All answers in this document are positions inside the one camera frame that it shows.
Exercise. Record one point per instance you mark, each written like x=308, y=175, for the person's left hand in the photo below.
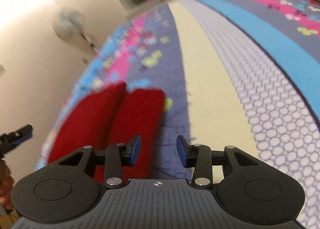
x=6, y=188

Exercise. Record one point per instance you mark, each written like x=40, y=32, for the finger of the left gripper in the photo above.
x=12, y=140

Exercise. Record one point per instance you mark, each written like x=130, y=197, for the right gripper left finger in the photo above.
x=117, y=156

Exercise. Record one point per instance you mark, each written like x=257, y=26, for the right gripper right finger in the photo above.
x=199, y=158

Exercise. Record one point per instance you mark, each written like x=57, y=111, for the white standing fan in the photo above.
x=69, y=26

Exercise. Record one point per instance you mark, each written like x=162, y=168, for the floral striped bed blanket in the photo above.
x=241, y=72

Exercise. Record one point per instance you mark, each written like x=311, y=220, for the red knit sweater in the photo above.
x=113, y=116

